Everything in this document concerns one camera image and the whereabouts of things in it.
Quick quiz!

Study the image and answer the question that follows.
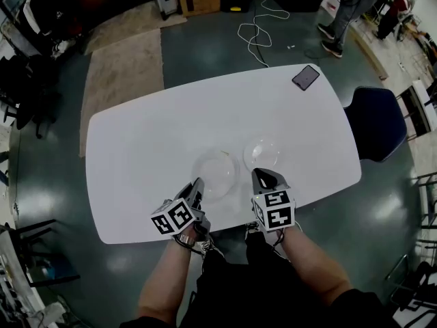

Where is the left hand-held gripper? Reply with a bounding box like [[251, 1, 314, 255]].
[[150, 177, 213, 243]]

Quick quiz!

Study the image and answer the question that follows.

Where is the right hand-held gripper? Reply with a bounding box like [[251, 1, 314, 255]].
[[251, 167, 297, 249]]

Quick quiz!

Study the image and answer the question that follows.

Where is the person's left forearm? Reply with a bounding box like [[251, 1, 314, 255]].
[[138, 241, 192, 324]]

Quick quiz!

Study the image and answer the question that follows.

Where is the person's right forearm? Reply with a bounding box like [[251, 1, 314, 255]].
[[272, 225, 352, 307]]

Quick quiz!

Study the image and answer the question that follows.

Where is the silver wristwatch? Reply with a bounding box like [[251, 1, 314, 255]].
[[175, 232, 196, 247]]

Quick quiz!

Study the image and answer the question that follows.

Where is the person's left sneaker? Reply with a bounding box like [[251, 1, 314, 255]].
[[201, 237, 225, 259]]

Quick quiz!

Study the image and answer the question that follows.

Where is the person's black clothing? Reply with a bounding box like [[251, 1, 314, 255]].
[[119, 229, 400, 328]]

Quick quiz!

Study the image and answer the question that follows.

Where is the black smartphone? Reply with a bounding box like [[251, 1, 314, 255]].
[[292, 64, 321, 92]]

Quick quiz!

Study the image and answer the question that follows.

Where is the dark blue chair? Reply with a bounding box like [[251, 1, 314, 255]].
[[343, 85, 409, 163]]

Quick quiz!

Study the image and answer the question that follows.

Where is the large beige rug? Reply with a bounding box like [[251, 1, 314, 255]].
[[79, 28, 165, 159]]

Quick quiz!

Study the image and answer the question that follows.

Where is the black office chair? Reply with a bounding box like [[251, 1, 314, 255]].
[[0, 55, 62, 139]]

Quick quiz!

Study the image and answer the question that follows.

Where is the clothes rack with clothes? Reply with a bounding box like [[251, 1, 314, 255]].
[[0, 0, 86, 57]]

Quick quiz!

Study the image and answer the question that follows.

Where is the thin black cable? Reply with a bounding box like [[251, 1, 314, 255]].
[[272, 229, 286, 252]]

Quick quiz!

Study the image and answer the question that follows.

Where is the white cable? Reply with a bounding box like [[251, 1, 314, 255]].
[[238, 0, 291, 68]]

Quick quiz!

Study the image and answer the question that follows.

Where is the black frame stool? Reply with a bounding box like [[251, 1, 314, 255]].
[[10, 219, 81, 288]]

